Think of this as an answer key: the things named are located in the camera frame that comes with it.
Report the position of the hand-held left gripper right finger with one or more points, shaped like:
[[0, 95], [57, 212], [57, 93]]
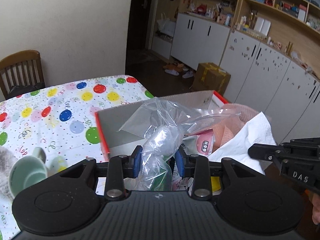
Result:
[[180, 161]]

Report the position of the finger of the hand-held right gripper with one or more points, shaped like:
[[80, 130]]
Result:
[[265, 151]]

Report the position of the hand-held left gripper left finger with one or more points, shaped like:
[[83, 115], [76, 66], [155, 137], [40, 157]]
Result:
[[137, 161]]

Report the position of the white tissue paper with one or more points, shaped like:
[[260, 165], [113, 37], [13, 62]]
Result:
[[250, 135]]

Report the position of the green scouring sponge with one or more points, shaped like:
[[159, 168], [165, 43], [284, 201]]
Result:
[[162, 183]]

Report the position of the white pink snack packet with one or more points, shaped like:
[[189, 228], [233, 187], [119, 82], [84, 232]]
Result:
[[202, 142]]

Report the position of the clear plastic bag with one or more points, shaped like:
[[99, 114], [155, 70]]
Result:
[[160, 140]]

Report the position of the pink mesh cloth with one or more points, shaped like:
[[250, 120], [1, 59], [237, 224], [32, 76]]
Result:
[[232, 130]]

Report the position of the yellow sponge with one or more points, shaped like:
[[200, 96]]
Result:
[[216, 183]]

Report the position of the red cardboard box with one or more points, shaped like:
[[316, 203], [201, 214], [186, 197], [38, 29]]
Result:
[[120, 120]]

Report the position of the person's right hand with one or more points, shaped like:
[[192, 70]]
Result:
[[316, 210]]

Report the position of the white slipper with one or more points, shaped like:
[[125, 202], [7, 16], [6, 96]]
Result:
[[188, 74], [172, 73]]

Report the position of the brown cardboard box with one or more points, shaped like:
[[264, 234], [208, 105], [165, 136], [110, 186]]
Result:
[[211, 78]]

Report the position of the brown slippers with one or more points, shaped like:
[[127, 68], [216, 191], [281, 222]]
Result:
[[173, 67]]

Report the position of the balloon print tablecloth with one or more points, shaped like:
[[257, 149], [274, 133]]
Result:
[[62, 100]]

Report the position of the pale green cup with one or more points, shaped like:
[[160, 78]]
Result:
[[25, 172]]

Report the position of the black bag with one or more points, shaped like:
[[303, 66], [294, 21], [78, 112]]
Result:
[[25, 91]]

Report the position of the white fluffy cloth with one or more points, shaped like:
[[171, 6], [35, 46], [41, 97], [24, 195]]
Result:
[[5, 170]]

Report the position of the white paper bag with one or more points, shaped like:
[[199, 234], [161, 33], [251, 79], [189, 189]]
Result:
[[166, 27]]

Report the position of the wooden chair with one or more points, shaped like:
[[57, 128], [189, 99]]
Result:
[[22, 65]]

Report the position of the white wooden wall cabinet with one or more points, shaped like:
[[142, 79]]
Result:
[[262, 80]]

